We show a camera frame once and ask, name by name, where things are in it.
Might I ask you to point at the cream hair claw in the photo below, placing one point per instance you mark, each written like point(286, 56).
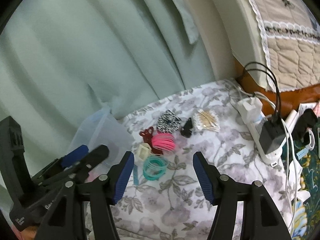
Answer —
point(143, 152)

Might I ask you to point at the clear plastic container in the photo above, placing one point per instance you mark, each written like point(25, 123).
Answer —
point(105, 135)

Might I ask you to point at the cotton swab pack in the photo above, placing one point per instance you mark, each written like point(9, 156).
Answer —
point(206, 121)

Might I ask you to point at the brown wooden bed frame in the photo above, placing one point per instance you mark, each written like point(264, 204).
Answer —
point(292, 100)

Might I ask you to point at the black charger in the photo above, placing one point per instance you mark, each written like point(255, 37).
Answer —
point(271, 137)

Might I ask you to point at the white plug adapter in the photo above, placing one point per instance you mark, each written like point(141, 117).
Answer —
point(251, 110)

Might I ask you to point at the white smartwatch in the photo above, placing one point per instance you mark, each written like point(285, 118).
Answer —
point(311, 142)

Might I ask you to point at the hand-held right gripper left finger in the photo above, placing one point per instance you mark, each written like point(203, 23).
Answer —
point(122, 177)

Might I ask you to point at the grey floral blanket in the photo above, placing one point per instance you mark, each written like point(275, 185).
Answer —
point(175, 205)

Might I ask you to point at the dark teal floral cloth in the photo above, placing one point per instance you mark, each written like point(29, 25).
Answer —
point(310, 180)

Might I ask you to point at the pale green curtain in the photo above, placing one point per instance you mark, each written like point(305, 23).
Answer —
point(75, 42)

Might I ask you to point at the small black claw clip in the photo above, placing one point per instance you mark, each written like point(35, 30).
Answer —
point(187, 130)

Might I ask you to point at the black and white scrunchie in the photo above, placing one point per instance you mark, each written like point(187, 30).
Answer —
point(167, 122)

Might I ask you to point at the black object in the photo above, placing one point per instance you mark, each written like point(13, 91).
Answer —
point(306, 122)

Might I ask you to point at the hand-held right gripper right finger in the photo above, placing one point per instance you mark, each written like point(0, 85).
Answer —
point(203, 177)

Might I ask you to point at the dark red hair claw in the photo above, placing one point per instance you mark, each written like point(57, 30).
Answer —
point(146, 133)

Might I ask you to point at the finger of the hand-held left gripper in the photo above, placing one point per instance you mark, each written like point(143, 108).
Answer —
point(75, 155)
point(96, 155)

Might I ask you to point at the cream headboard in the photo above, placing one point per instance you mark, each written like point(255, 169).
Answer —
point(230, 30)

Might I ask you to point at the beige quilted lace cover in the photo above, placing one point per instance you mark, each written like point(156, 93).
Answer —
point(287, 42)

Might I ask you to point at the white power strip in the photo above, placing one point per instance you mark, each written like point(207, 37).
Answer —
point(272, 158)

